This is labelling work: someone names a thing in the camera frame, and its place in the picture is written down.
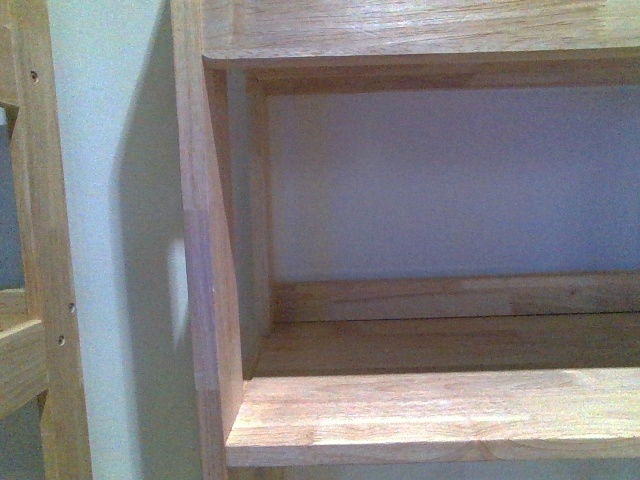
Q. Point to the middle wooden shelf unit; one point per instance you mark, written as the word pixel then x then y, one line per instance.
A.
pixel 411 230

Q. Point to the wooden shelf unit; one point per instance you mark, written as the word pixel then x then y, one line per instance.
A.
pixel 40 352
pixel 411 230

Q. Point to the left wooden shelf unit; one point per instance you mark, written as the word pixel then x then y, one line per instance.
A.
pixel 40 352

